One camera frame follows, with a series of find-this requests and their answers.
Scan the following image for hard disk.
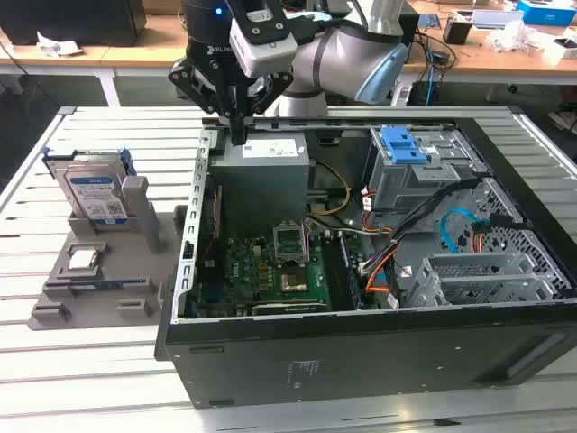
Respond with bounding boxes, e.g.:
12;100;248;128
42;146;139;226

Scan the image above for CPU socket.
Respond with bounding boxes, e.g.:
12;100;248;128
278;269;308;294

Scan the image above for grey metal drive cage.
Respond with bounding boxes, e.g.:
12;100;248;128
365;125;490;213

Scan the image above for grey parts rack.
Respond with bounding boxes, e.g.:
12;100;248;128
27;175;188;333

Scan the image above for wooden desk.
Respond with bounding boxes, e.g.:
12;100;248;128
403;0;577;106
0;17;409;109

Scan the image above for small black container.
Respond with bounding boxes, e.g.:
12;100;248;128
443;20;473;45

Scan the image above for crumpled white plastic wrap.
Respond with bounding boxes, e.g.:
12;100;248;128
484;20;556;54

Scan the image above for flat silver box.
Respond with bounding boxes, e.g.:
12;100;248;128
471;7;526;32

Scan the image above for blue data wire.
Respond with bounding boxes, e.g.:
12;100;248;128
439;207;480;254

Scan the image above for black PC case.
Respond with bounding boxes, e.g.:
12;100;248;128
154;115;577;410

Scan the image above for metal disk bay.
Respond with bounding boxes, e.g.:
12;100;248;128
405;251;567;309

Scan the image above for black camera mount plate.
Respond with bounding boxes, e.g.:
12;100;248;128
230;0;289;46

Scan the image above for blue drive latch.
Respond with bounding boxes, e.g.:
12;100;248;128
380;125;427;165

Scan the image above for green motherboard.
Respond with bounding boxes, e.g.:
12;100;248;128
196;232;364;319

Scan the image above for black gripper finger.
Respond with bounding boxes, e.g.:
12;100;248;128
168;57;241;146
238;71;295;146

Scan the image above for black graphics card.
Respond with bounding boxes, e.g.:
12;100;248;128
250;299;331;318

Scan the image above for black cable bundle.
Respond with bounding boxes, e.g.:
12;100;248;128
360;177;480;283

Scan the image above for large black box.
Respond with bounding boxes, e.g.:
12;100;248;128
0;0;148;47

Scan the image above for orange red power wire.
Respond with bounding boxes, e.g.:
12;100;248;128
471;211;527;254

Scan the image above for orange wire loop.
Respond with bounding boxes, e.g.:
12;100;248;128
364;252;394;295

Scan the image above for crumpled white paper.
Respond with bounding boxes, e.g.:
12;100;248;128
35;30;86;59

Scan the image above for small white box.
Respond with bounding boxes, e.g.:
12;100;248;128
552;35;577;60

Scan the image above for black speaker box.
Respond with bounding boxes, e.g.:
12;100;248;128
398;11;421;64

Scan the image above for blue cardboard box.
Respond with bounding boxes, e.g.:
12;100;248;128
515;0;577;26

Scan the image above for thin red wire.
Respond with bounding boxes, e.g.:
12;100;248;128
200;185;225;261

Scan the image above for grey power supply unit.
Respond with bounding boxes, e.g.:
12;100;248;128
209;133;313;226

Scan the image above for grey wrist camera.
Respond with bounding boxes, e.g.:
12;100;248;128
228;20;299;78

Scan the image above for silver CPU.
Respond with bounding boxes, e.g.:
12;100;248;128
67;249;95;271

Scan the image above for grey wire bundle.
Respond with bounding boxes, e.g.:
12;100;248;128
304;215;394;238

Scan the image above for yellow black wires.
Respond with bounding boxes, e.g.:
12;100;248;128
306;161;353;217

